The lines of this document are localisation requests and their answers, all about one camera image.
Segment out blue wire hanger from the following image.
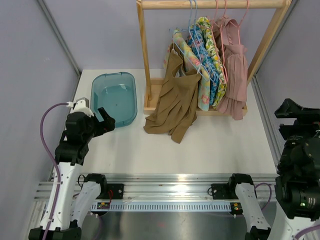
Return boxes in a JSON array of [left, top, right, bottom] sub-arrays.
[[172, 0, 203, 74], [187, 0, 216, 83]]

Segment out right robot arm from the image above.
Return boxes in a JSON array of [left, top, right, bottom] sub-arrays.
[[226, 98, 320, 240]]

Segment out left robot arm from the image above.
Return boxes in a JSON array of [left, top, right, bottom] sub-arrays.
[[28, 107, 115, 240]]

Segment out pastel floral skirt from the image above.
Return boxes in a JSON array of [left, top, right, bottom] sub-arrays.
[[163, 29, 211, 111]]

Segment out blue floral skirt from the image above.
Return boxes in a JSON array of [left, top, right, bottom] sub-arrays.
[[186, 25, 220, 111]]

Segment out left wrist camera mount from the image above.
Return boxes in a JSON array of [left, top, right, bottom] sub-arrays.
[[66, 97, 94, 117]]

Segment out yellow lemon print skirt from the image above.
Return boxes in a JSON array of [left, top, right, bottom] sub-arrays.
[[196, 16, 228, 108]]

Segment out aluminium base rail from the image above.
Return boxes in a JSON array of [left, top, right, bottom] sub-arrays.
[[34, 173, 281, 213]]

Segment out teal plastic basin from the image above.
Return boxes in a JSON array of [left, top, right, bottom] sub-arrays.
[[90, 72, 138, 128]]

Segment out wooden clothes rack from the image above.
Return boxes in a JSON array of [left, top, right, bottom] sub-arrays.
[[136, 0, 292, 115]]

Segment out brown pleated skirt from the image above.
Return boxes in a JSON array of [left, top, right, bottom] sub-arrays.
[[143, 45, 202, 144]]

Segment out pink pleated skirt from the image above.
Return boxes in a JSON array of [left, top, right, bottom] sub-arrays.
[[216, 17, 248, 121]]

